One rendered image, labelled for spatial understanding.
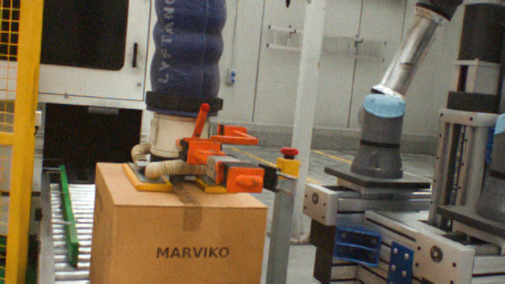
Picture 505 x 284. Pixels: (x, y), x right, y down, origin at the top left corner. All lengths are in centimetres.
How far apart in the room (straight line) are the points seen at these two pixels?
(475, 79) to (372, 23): 1095
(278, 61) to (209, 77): 968
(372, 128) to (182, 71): 56
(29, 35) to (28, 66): 11
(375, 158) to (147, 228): 67
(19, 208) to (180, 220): 83
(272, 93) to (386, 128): 968
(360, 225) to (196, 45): 68
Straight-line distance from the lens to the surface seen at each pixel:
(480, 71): 153
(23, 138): 210
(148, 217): 144
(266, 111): 1127
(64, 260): 230
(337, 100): 1202
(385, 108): 165
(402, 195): 172
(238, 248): 152
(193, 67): 164
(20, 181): 212
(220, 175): 119
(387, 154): 166
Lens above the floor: 128
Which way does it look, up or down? 6 degrees down
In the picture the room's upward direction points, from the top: 6 degrees clockwise
